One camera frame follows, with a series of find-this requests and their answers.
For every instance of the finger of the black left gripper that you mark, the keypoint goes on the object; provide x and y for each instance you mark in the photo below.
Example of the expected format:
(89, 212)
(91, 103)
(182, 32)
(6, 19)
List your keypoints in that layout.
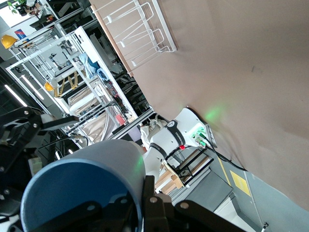
(12, 157)
(26, 123)

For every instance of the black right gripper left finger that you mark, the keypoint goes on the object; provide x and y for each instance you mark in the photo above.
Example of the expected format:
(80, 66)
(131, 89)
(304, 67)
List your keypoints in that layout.
(101, 215)

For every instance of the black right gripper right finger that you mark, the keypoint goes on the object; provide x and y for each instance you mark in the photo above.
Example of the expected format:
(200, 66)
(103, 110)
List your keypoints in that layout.
(157, 212)

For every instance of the blue plastic cup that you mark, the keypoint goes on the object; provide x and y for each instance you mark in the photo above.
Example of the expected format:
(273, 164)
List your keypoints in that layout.
(108, 154)

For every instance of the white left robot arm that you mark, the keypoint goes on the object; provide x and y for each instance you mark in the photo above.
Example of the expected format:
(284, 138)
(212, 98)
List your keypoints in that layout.
(169, 140)

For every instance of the yellow hard hat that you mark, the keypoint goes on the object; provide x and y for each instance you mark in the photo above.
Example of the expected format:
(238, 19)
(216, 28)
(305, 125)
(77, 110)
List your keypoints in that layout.
(49, 86)
(8, 41)

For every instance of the black framed wooden stand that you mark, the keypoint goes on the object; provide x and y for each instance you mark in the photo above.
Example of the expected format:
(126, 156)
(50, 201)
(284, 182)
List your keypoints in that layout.
(183, 166)

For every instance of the grey metal cabinet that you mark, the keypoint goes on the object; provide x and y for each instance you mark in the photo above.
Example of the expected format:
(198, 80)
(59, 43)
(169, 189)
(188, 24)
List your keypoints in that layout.
(210, 188)

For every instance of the blue cloth bundle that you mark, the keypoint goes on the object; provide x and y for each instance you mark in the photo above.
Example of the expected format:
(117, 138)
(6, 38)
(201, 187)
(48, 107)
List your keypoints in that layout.
(88, 65)

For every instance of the red blue sign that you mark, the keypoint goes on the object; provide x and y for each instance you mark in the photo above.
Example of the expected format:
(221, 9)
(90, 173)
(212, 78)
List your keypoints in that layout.
(21, 33)

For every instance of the white metal shelving rack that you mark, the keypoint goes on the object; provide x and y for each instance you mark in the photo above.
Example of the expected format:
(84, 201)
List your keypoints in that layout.
(79, 43)

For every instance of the green potted plant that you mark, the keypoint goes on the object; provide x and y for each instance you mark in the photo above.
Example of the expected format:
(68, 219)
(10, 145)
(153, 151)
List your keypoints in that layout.
(17, 4)

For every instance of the brown table cover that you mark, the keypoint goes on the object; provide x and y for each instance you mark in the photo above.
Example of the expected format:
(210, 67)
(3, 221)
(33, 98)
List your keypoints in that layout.
(241, 72)

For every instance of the aluminium profile frame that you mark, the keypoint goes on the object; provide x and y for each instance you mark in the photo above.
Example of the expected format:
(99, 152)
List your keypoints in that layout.
(135, 123)

